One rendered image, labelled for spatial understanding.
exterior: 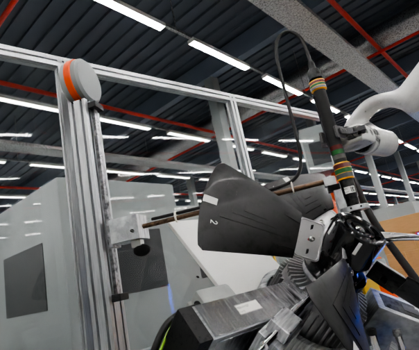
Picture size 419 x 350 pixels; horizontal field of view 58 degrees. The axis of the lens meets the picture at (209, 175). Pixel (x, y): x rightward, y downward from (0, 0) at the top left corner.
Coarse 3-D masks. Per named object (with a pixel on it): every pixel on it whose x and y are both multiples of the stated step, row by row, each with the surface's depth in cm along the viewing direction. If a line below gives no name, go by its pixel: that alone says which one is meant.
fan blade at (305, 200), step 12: (276, 180) 115; (300, 180) 112; (312, 180) 111; (300, 192) 106; (312, 192) 104; (324, 192) 103; (300, 204) 102; (312, 204) 100; (324, 204) 97; (312, 216) 96
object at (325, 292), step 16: (336, 272) 65; (320, 288) 57; (336, 288) 61; (352, 288) 69; (320, 304) 55; (336, 304) 58; (352, 304) 63; (336, 320) 55; (352, 320) 60; (336, 336) 53; (352, 336) 57
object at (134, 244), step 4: (136, 240) 107; (140, 240) 107; (132, 244) 107; (136, 244) 107; (140, 244) 107; (144, 244) 107; (136, 248) 107; (140, 248) 106; (144, 248) 106; (148, 248) 107; (136, 252) 106; (140, 252) 106; (144, 252) 106; (148, 252) 107
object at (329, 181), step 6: (324, 180) 96; (330, 180) 96; (330, 186) 95; (336, 186) 95; (330, 192) 98; (336, 192) 95; (336, 198) 95; (342, 198) 94; (336, 204) 97; (342, 204) 94; (360, 204) 91; (366, 204) 92; (342, 210) 94; (348, 210) 92
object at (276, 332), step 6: (306, 294) 78; (306, 300) 75; (294, 306) 72; (300, 306) 72; (306, 306) 74; (294, 312) 70; (300, 312) 71; (276, 330) 64; (270, 336) 63; (276, 336) 63; (264, 342) 61; (270, 342) 62; (264, 348) 61
